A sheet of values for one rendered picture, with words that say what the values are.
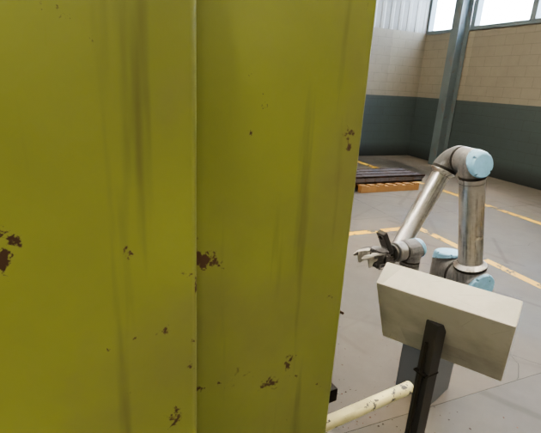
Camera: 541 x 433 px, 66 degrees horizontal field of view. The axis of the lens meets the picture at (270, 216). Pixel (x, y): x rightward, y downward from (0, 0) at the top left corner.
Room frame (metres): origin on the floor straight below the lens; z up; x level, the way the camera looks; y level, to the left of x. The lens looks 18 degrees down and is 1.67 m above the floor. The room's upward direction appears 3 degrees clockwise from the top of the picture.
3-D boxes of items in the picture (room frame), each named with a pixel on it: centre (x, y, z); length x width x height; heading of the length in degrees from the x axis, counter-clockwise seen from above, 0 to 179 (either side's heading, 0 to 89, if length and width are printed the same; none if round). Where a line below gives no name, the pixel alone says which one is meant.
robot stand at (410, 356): (2.05, -0.95, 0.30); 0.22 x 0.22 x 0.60; 43
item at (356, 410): (1.17, -0.36, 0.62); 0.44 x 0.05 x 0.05; 121
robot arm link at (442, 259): (2.04, -0.96, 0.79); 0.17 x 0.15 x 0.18; 18
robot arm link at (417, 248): (1.76, -0.65, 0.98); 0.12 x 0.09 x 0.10; 121
